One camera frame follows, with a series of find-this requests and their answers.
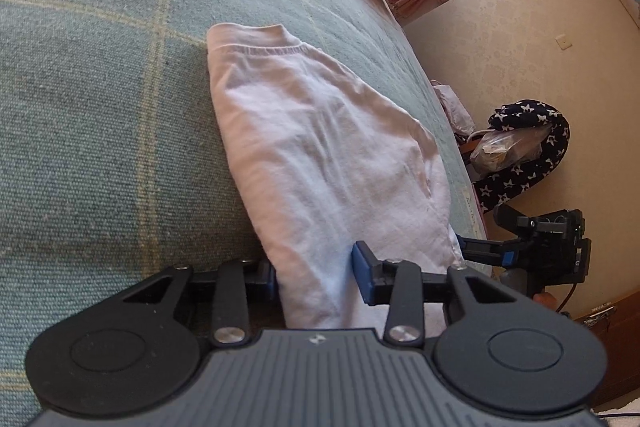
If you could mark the pale pink clothes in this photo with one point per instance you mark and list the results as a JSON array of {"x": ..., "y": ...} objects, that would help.
[{"x": 455, "y": 107}]

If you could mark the person's right hand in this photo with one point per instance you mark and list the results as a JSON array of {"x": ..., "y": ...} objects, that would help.
[{"x": 545, "y": 299}]

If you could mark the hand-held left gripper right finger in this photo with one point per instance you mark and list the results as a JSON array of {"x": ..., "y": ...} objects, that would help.
[{"x": 361, "y": 272}]

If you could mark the wooden chair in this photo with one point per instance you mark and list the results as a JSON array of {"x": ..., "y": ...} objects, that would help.
[{"x": 467, "y": 154}]

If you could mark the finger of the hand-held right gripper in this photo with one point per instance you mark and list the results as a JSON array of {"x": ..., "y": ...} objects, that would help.
[
  {"x": 510, "y": 253},
  {"x": 480, "y": 245}
]

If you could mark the dark star-patterned cloth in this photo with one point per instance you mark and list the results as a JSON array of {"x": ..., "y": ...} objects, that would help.
[{"x": 540, "y": 157}]

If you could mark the dark wooden cabinet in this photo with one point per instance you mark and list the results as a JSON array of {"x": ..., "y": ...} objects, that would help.
[{"x": 617, "y": 347}]

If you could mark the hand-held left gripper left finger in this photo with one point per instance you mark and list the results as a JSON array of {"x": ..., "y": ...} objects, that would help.
[{"x": 262, "y": 279}]

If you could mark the clear plastic bag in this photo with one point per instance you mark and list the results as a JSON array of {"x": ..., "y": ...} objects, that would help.
[{"x": 505, "y": 149}]

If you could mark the green plaid bed sheet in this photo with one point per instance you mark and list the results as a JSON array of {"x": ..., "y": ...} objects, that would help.
[{"x": 110, "y": 107}]

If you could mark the white printed t-shirt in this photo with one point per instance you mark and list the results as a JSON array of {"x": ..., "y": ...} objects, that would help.
[{"x": 320, "y": 167}]

